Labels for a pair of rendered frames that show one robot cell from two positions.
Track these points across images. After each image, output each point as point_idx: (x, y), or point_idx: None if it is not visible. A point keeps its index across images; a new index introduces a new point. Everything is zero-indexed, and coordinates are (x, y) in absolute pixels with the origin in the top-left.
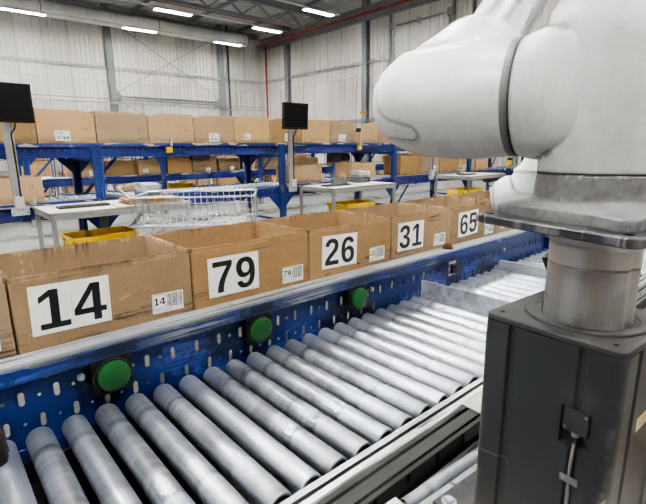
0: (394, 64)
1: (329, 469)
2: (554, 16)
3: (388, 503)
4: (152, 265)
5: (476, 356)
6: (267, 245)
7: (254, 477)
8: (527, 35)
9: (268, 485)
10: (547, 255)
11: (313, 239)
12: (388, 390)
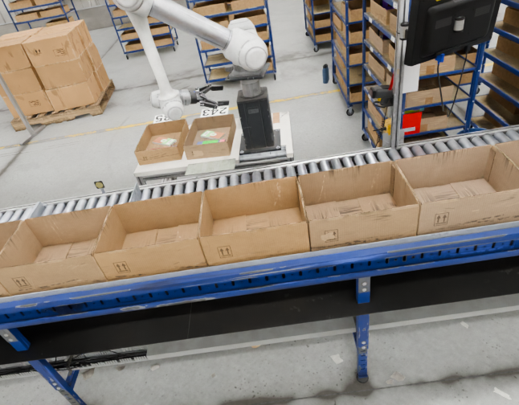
0: (261, 42)
1: (293, 166)
2: (250, 26)
3: (289, 153)
4: (320, 176)
5: (191, 187)
6: (241, 189)
7: (316, 167)
8: (250, 31)
9: (313, 164)
10: (215, 104)
11: (200, 197)
12: (247, 182)
